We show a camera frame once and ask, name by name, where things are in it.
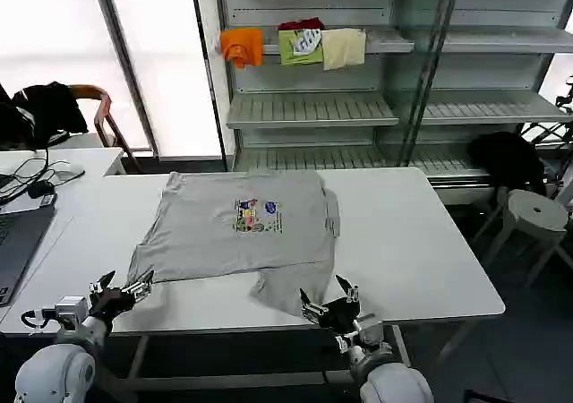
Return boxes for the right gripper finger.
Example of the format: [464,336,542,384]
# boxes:
[298,287,326,322]
[334,275,361,304]

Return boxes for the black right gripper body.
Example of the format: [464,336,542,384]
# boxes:
[320,298,363,332]

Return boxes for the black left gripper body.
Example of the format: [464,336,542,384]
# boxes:
[87,287,136,321]

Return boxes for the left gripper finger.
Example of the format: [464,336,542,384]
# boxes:
[89,270,116,295]
[121,270,155,302]

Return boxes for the grey printed t-shirt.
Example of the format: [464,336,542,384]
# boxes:
[127,169,344,317]

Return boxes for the dark grey laptop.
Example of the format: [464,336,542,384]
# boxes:
[0,204,57,308]

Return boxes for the black computer mouse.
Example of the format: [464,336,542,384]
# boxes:
[28,182,56,200]

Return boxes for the wooden chair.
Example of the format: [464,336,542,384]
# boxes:
[69,83,145,175]

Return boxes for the grey metal shelf rack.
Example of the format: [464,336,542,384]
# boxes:
[213,0,573,192]

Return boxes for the white round stool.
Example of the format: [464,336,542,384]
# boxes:
[473,188,570,290]

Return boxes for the black bag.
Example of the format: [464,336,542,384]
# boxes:
[466,131,549,199]

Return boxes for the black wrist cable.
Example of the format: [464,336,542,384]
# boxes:
[21,309,47,331]

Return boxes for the white table frame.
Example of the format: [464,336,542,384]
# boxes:
[110,321,476,396]

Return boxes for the black desk cable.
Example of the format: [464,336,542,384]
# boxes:
[0,145,86,203]

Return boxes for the dark window post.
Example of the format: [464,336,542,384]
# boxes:
[90,0,158,159]

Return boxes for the thin black post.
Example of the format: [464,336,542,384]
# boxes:
[189,0,229,172]

